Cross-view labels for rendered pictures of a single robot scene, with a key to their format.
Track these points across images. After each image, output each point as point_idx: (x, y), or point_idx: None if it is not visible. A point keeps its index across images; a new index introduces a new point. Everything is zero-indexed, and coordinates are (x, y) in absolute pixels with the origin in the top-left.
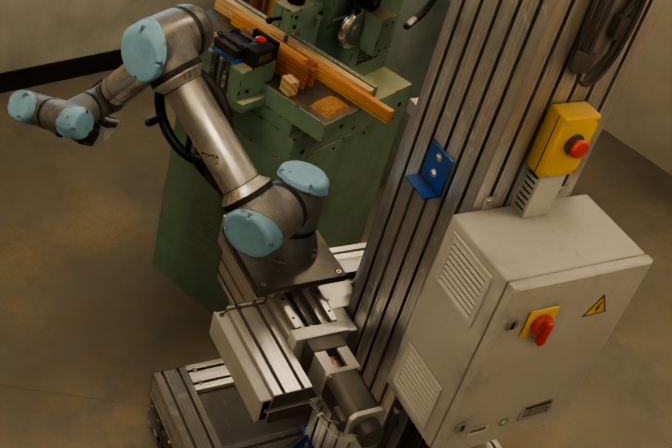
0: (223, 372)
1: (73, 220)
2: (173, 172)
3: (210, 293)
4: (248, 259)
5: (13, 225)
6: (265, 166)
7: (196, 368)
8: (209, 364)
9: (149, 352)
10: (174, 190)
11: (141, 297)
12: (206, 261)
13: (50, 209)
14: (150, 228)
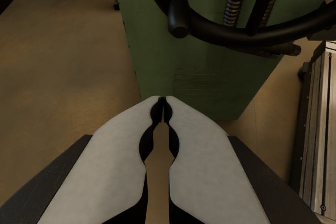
0: (334, 186)
1: (74, 132)
2: (141, 62)
3: (204, 112)
4: None
5: None
6: None
7: (321, 204)
8: (321, 190)
9: None
10: (149, 75)
11: (165, 146)
12: (199, 100)
13: (52, 138)
14: (119, 97)
